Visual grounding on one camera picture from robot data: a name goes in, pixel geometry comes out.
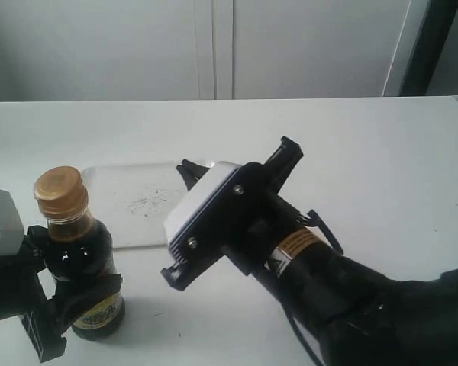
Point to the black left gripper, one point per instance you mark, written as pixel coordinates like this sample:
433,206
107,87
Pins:
45,320

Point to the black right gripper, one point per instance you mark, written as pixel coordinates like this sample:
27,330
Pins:
222,229

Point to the dark soy sauce bottle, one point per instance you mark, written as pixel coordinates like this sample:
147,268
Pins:
78,247

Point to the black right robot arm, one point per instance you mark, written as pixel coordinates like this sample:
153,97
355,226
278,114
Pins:
358,315

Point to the white plastic tray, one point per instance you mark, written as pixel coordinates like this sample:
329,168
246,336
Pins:
134,200

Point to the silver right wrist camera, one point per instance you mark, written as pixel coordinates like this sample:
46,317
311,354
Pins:
184,214

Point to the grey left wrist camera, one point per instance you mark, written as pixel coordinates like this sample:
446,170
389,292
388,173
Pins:
11,226

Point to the dark vertical post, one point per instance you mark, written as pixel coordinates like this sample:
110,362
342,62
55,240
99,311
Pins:
435,27

